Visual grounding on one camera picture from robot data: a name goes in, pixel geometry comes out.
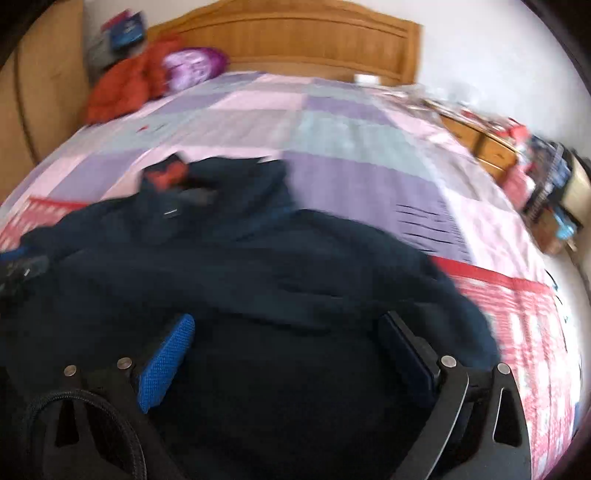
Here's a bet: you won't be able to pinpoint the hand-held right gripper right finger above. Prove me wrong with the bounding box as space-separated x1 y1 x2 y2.
378 311 532 480

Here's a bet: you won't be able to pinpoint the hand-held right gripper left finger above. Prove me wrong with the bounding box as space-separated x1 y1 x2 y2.
45 313 195 457

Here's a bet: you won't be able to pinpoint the navy padded jacket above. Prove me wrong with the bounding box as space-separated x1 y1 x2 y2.
0 152 504 480

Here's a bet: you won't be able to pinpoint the pile of clothes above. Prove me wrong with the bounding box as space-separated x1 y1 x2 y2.
522 136 573 222

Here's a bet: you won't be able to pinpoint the red checkered mat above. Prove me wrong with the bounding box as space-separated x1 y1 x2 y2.
0 196 583 480

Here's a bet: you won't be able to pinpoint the wooden wardrobe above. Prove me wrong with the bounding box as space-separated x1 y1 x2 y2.
0 0 90 204

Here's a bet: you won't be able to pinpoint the cardboard box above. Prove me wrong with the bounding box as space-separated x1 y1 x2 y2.
531 210 578 256

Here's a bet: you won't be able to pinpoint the pink bag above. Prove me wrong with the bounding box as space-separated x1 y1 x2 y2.
501 166 536 210

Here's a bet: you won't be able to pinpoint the orange padded jacket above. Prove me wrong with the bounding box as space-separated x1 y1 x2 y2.
85 37 185 125

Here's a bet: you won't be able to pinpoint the wooden nightstand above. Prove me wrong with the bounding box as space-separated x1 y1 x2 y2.
438 111 518 181

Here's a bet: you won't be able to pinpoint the patchwork quilt bed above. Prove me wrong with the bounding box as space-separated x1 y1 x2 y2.
0 71 578 462

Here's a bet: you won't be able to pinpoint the beige box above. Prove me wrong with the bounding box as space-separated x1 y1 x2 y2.
561 154 591 227

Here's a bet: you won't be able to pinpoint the red boxes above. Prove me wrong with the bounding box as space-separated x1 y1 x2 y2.
489 117 532 145

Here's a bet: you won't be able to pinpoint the blue printed bag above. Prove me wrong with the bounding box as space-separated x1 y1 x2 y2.
99 11 148 51

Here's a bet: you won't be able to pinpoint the purple pillow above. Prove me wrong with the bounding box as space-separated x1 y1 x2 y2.
164 46 230 90

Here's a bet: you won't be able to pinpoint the wooden headboard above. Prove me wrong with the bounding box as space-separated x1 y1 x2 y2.
148 0 422 86

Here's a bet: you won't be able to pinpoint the black braided cable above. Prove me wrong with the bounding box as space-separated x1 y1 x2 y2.
21 390 149 480

